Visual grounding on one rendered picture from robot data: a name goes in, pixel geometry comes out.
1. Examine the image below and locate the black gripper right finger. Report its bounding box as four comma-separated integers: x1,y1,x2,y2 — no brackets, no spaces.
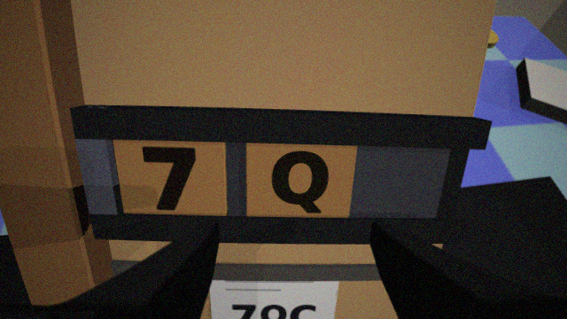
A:
370,221,567,319

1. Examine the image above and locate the white paper ticket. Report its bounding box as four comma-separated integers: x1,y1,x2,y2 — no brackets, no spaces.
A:
210,280,339,319

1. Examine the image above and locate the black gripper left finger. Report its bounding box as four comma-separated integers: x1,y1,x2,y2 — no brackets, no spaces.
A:
0,220,220,319

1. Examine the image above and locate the light grey flat block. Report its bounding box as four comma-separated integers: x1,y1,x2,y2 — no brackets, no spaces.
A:
516,58,567,124

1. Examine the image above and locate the tan letter tile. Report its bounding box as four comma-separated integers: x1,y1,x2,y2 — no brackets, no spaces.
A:
113,140,228,216
245,143,358,218

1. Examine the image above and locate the yellow round disc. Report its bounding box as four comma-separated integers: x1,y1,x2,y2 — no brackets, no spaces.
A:
487,29,499,49

